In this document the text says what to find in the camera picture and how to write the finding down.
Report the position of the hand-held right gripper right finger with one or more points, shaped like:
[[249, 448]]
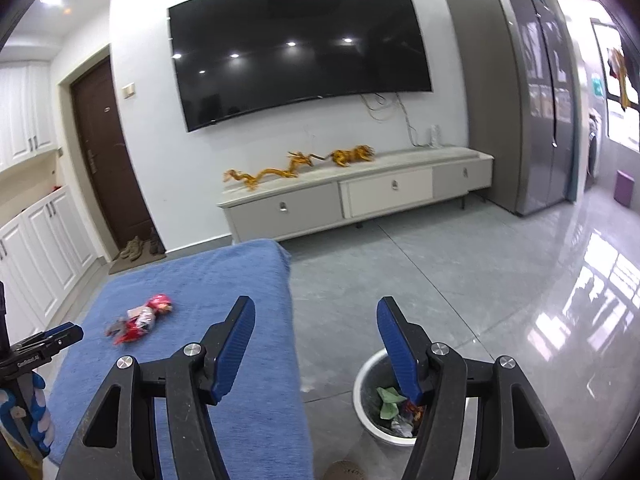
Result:
[[400, 355]]

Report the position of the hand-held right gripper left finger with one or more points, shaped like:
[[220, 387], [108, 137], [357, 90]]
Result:
[[232, 350]]

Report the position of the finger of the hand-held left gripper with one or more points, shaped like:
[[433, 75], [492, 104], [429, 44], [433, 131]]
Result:
[[60, 332]]

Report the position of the green paper piece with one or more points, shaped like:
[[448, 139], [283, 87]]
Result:
[[390, 401]]

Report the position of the red snack wrapper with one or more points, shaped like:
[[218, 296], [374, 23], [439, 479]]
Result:
[[415, 410]]

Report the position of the round white trash bin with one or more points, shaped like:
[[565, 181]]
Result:
[[367, 410]]

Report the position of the dark red wrapper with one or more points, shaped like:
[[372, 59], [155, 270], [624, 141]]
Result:
[[127, 332]]

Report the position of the red and white wrapper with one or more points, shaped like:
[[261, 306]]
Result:
[[159, 305]]

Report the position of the person's left hand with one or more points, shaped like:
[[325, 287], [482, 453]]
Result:
[[37, 410]]

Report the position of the white base cabinet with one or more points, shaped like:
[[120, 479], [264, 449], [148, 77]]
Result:
[[45, 260]]

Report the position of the blue towel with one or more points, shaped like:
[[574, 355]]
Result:
[[175, 280]]

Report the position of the tan shoe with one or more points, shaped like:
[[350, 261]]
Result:
[[137, 246], [127, 251]]

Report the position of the dark brown shoe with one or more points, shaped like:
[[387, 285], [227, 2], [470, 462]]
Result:
[[160, 245], [152, 242]]

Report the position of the grey white television cabinet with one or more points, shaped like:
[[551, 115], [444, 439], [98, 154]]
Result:
[[390, 192]]

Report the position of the golden dragon figurine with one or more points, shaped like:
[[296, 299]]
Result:
[[270, 175]]

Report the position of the dark brown entrance door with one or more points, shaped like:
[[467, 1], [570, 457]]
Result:
[[110, 160]]

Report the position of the golden tiger figurine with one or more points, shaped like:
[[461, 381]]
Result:
[[350, 155]]

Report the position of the white power strip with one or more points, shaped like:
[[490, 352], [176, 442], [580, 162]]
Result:
[[436, 136]]

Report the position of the grey double door refrigerator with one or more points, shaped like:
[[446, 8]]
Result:
[[500, 110]]

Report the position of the purple stool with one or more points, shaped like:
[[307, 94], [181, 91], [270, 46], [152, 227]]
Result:
[[624, 187]]

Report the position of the white washing machine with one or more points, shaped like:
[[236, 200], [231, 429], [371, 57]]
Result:
[[594, 150]]

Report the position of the large black television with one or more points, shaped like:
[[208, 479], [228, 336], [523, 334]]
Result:
[[300, 50]]

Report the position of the balcony window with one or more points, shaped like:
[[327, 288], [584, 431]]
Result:
[[620, 125]]

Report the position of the yellow hanging garment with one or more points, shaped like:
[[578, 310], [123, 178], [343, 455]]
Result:
[[624, 90]]

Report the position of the red hanging garment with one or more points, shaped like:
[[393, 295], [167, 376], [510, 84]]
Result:
[[615, 60]]

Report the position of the white wall cabinet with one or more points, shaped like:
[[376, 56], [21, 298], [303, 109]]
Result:
[[25, 115]]

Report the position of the beige light switch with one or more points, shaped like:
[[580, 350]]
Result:
[[129, 90]]

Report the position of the green wall sign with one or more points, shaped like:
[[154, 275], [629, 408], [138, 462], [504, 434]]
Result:
[[596, 85]]

